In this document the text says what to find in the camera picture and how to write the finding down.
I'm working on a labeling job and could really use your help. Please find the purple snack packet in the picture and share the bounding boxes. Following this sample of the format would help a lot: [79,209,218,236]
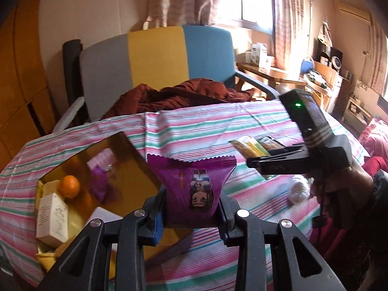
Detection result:
[147,154,237,228]
[89,167,114,203]

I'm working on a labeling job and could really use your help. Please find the wooden wardrobe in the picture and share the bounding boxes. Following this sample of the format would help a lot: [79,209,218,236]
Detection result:
[0,0,58,170]

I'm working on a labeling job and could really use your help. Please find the white boxes on desk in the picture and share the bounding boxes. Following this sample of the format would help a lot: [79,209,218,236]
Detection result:
[250,42,275,69]

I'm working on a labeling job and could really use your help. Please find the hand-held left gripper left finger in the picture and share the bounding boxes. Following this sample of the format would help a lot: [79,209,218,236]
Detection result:
[38,185,167,291]

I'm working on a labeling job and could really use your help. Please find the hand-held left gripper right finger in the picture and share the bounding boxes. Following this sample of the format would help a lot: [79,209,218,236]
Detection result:
[217,189,348,291]

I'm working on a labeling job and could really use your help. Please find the person's right hand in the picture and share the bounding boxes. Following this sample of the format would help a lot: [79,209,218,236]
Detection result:
[309,165,376,228]

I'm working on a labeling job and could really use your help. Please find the patterned curtain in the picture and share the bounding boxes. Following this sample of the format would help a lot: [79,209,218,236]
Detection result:
[271,0,307,70]
[144,0,225,30]

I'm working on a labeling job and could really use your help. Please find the seaweed cracker packet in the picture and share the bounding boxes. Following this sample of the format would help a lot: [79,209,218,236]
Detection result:
[229,136,287,158]

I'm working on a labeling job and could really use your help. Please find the white foam sheet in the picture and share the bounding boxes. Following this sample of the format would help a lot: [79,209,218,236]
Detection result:
[87,206,125,226]

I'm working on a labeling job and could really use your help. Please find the pink printed bedding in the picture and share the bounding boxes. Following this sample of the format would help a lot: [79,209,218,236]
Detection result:
[358,118,388,176]

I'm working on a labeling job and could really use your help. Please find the orange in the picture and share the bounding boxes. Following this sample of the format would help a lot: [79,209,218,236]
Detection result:
[58,175,81,200]

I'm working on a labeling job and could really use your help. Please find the cream cardboard box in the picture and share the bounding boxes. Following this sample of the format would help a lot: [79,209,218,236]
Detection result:
[36,192,70,247]

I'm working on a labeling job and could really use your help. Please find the blue round object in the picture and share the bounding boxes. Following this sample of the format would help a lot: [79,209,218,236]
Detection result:
[301,56,315,75]

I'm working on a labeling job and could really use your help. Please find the wooden desk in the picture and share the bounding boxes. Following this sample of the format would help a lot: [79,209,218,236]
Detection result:
[236,62,308,87]

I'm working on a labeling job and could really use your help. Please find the grey yellow blue chair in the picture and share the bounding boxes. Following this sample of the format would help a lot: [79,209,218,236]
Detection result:
[51,25,279,134]

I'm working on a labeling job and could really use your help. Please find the striped tablecloth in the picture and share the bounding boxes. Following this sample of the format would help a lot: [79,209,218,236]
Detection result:
[0,98,369,291]

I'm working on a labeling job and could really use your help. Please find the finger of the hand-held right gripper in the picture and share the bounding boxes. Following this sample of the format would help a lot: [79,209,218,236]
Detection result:
[246,145,310,176]

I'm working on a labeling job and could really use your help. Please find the window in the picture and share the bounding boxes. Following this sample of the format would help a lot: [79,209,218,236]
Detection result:
[217,0,275,26]

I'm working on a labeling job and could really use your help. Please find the person's right forearm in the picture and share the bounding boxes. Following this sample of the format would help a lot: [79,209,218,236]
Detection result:
[315,170,388,291]

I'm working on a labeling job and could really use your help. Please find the brown jacket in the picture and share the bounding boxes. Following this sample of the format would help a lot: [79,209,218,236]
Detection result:
[103,78,257,120]

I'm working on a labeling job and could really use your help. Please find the low wooden cabinet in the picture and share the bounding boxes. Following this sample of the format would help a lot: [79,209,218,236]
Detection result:
[342,95,375,128]

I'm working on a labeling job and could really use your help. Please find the small clear plastic bag wad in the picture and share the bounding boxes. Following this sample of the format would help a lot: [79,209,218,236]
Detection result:
[287,178,313,207]

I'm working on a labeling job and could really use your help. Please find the maroon gift box gold interior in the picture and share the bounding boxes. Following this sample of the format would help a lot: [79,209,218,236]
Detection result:
[35,131,194,272]

